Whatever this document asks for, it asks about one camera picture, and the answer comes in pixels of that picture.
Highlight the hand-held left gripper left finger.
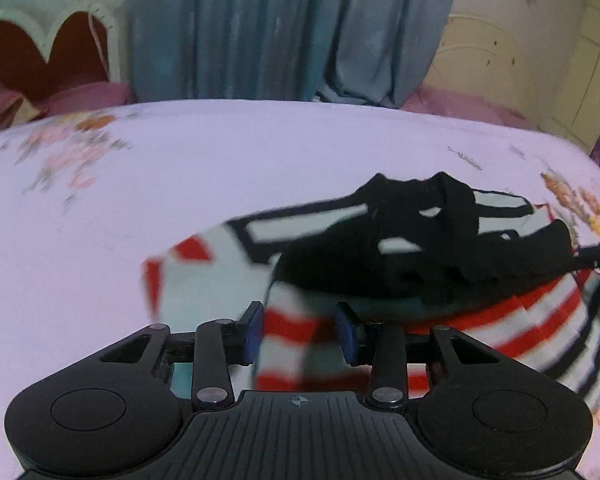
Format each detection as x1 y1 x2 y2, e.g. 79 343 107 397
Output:
97 301 265 409

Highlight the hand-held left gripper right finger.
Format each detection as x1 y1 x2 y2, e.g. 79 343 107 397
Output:
333 303 499 409

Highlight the striped knit sweater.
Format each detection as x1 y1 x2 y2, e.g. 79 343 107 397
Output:
141 172 600 412

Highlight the floral bed sheet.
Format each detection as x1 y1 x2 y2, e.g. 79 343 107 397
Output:
0 99 600 480

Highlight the cream wardrobe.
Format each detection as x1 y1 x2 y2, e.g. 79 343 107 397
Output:
539 0 600 155

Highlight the pink bed cover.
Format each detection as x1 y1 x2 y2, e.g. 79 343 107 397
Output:
402 84 537 130

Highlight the cream arched headboard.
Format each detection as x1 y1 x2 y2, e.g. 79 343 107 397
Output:
426 12 527 107

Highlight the pink pillow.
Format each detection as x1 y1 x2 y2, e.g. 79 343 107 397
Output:
34 81 132 119

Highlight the blue curtain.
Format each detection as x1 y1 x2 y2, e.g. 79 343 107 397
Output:
126 0 464 109

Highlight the striped purple pillow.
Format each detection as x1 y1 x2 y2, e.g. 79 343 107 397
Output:
0 82 42 131

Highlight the red scalloped headboard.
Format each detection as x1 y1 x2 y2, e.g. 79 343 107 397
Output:
0 4 119 102

